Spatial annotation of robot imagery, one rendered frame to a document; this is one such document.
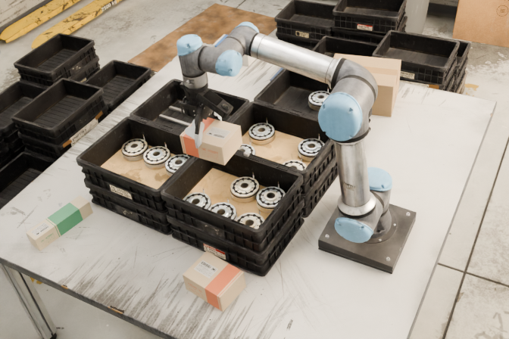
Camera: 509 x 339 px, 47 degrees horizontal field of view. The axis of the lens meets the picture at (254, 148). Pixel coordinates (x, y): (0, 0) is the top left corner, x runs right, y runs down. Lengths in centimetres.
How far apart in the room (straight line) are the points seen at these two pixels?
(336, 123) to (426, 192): 81
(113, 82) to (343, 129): 235
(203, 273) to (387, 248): 61
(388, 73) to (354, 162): 102
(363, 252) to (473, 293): 100
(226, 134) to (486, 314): 151
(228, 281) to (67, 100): 184
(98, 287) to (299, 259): 69
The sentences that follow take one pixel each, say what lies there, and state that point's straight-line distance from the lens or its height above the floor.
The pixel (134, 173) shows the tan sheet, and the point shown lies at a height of 83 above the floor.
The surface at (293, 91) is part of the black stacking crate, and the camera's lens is 258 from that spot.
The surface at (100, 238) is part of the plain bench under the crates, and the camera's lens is 226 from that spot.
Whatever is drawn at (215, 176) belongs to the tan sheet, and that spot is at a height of 83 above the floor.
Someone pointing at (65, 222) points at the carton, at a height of 75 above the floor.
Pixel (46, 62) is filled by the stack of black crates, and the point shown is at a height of 49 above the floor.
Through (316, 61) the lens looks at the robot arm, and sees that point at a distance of 171.
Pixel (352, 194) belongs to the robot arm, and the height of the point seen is 105.
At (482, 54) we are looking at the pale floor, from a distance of 454.
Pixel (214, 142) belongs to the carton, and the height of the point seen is 112.
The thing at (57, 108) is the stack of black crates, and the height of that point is 49.
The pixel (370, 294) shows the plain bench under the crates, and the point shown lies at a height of 70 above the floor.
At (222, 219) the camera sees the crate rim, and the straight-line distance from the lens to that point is 189.
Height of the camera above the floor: 228
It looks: 39 degrees down
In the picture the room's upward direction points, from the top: 6 degrees counter-clockwise
